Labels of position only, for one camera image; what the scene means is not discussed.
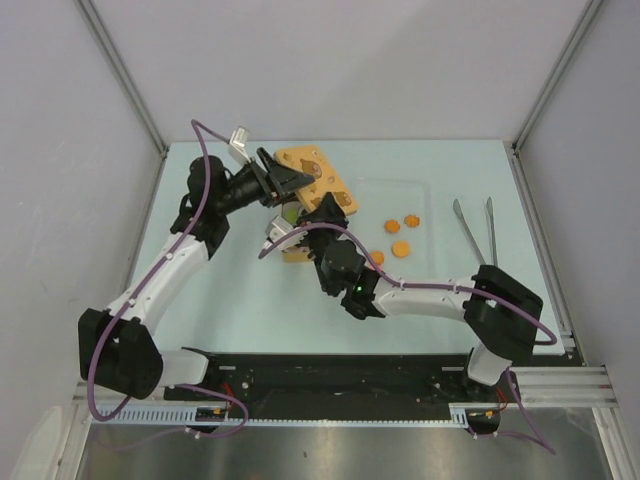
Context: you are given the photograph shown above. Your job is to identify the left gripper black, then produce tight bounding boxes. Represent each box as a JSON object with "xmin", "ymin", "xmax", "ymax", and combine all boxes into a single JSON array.
[{"xmin": 215, "ymin": 148, "xmax": 314, "ymax": 216}]

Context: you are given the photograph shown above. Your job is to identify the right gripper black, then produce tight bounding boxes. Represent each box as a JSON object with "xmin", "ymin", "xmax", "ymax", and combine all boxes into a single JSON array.
[{"xmin": 291, "ymin": 192, "xmax": 349, "ymax": 294}]

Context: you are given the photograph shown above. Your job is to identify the green sandwich cookie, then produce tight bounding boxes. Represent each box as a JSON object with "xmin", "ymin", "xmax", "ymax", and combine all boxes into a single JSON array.
[{"xmin": 283, "ymin": 210, "xmax": 299, "ymax": 225}]

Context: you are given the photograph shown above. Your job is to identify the silver tin lid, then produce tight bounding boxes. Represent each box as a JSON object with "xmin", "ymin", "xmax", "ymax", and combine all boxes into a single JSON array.
[{"xmin": 274, "ymin": 145, "xmax": 359, "ymax": 216}]

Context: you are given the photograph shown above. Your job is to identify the metal tongs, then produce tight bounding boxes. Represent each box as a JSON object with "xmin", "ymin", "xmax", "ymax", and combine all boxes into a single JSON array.
[{"xmin": 452, "ymin": 196, "xmax": 500, "ymax": 266}]

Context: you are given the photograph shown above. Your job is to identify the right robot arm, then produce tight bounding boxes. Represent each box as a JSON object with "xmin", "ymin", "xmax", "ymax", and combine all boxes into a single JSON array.
[{"xmin": 296, "ymin": 194, "xmax": 543, "ymax": 401}]

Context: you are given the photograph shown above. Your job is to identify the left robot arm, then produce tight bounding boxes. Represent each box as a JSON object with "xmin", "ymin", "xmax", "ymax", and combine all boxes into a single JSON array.
[{"xmin": 78, "ymin": 149, "xmax": 314, "ymax": 400}]

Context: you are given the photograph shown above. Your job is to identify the gold cookie tin box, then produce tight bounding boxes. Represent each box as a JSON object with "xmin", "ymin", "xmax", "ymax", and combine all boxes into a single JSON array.
[{"xmin": 281, "ymin": 201, "xmax": 310, "ymax": 263}]

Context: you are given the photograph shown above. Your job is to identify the orange flower cookie lower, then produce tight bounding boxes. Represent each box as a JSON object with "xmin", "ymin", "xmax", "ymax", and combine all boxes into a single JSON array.
[{"xmin": 371, "ymin": 251, "xmax": 385, "ymax": 266}]

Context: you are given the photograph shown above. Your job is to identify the orange flower cookie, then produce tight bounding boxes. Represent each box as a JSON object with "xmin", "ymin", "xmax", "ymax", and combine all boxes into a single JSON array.
[
  {"xmin": 371, "ymin": 251, "xmax": 385, "ymax": 266},
  {"xmin": 384, "ymin": 219, "xmax": 401, "ymax": 234}
]

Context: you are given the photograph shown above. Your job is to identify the orange flower cookie upper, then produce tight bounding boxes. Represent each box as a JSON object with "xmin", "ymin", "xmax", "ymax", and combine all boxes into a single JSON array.
[{"xmin": 384, "ymin": 219, "xmax": 401, "ymax": 234}]

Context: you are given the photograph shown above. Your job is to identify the clear plastic tray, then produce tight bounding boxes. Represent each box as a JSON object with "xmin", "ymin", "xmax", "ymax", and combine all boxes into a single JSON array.
[{"xmin": 349, "ymin": 178, "xmax": 438, "ymax": 283}]

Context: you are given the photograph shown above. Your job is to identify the orange round biscuit right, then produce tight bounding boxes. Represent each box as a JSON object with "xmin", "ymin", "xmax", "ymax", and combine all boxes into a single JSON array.
[{"xmin": 391, "ymin": 240, "xmax": 411, "ymax": 258}]

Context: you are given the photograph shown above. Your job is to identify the orange swirl cookie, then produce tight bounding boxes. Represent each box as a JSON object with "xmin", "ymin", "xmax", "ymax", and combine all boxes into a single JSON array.
[{"xmin": 404, "ymin": 214, "xmax": 421, "ymax": 228}]

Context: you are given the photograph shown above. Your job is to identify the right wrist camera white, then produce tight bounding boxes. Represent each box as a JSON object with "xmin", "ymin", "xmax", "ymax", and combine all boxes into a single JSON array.
[{"xmin": 262, "ymin": 215, "xmax": 303, "ymax": 251}]

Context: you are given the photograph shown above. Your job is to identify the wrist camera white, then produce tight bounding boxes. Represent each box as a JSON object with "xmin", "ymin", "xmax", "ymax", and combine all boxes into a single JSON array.
[
  {"xmin": 262, "ymin": 215, "xmax": 303, "ymax": 251},
  {"xmin": 228, "ymin": 126, "xmax": 251, "ymax": 165}
]

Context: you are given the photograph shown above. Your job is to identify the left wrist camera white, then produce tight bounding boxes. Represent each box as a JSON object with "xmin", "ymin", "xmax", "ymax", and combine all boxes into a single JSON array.
[{"xmin": 228, "ymin": 126, "xmax": 251, "ymax": 165}]

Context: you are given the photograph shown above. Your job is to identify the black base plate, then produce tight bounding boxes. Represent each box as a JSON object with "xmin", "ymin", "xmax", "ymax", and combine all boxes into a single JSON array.
[{"xmin": 163, "ymin": 354, "xmax": 515, "ymax": 419}]

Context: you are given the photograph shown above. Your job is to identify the white slotted cable duct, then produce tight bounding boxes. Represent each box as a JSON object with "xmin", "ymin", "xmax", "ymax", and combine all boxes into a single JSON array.
[{"xmin": 107, "ymin": 404, "xmax": 468, "ymax": 428}]

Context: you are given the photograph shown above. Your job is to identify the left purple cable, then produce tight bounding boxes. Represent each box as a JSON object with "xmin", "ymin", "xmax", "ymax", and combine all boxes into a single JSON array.
[{"xmin": 87, "ymin": 118, "xmax": 251, "ymax": 454}]

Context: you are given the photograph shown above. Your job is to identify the purple cable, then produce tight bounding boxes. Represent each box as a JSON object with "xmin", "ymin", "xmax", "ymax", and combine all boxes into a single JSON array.
[
  {"xmin": 257, "ymin": 222, "xmax": 559, "ymax": 456},
  {"xmin": 87, "ymin": 118, "xmax": 251, "ymax": 454}
]

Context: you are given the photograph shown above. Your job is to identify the left corner frame post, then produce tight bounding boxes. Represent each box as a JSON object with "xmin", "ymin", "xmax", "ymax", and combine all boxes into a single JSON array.
[{"xmin": 74, "ymin": 0, "xmax": 169, "ymax": 159}]

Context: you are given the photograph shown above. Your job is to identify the corner frame post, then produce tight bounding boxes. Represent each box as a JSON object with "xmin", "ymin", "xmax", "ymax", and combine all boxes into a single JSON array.
[
  {"xmin": 511, "ymin": 0, "xmax": 607, "ymax": 152},
  {"xmin": 74, "ymin": 0, "xmax": 169, "ymax": 159}
]

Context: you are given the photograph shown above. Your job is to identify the aluminium frame rail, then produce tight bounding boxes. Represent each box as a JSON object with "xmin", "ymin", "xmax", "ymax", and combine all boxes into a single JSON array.
[{"xmin": 72, "ymin": 364, "xmax": 614, "ymax": 407}]

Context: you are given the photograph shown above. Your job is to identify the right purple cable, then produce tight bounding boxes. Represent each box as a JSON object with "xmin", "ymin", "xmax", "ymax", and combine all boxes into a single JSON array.
[{"xmin": 257, "ymin": 222, "xmax": 559, "ymax": 456}]

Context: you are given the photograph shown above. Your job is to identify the right corner frame post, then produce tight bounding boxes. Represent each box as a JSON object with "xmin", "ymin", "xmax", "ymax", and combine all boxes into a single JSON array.
[{"xmin": 511, "ymin": 0, "xmax": 607, "ymax": 152}]

